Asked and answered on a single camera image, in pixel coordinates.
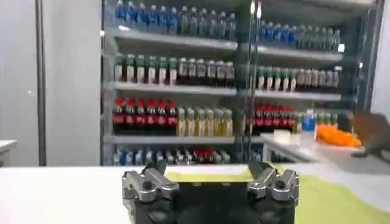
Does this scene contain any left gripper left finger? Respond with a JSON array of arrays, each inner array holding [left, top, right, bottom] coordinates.
[[121, 159, 180, 204]]

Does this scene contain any dark vertical wall strip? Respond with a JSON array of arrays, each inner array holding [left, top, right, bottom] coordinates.
[[34, 0, 48, 167]]

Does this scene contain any small white container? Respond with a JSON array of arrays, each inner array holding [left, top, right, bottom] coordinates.
[[272, 130, 292, 144]]

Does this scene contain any white desk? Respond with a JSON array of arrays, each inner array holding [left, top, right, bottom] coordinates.
[[261, 132, 390, 183]]

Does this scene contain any yellow-green cloth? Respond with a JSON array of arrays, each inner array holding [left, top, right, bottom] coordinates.
[[165, 169, 390, 224]]

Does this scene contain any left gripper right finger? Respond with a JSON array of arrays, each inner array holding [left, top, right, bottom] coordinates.
[[246, 160, 300, 203]]

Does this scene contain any orange plastic bag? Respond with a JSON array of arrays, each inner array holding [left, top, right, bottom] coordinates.
[[316, 124, 363, 149]]

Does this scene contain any white side table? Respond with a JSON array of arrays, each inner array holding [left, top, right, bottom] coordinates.
[[0, 139, 19, 167]]

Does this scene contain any blue-label water bottle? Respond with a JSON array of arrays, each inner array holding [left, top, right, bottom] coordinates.
[[302, 108, 318, 141]]

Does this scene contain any shelf rack with drink bottles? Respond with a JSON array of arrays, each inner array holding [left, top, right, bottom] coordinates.
[[99, 0, 380, 167]]

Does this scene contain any open laptop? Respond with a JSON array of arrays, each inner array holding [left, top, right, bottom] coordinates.
[[350, 110, 390, 163]]

